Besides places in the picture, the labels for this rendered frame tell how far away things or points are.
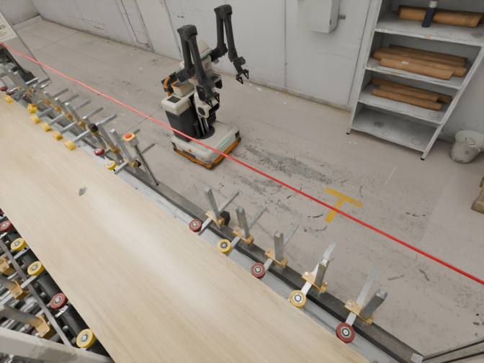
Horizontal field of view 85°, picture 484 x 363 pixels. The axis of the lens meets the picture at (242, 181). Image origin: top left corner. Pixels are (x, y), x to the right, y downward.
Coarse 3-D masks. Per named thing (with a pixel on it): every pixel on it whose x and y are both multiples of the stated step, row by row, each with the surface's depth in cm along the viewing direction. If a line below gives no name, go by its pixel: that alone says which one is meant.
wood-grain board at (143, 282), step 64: (0, 128) 273; (0, 192) 210; (64, 192) 202; (128, 192) 194; (64, 256) 165; (128, 256) 160; (192, 256) 155; (128, 320) 136; (192, 320) 133; (256, 320) 129
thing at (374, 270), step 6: (372, 270) 145; (378, 270) 145; (372, 276) 143; (366, 282) 142; (366, 288) 140; (360, 294) 138; (366, 294) 138; (360, 300) 136; (348, 318) 132; (354, 318) 131
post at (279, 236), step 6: (276, 234) 132; (282, 234) 133; (276, 240) 136; (282, 240) 138; (276, 246) 142; (282, 246) 143; (276, 252) 147; (282, 252) 148; (276, 258) 153; (282, 258) 154; (276, 264) 161
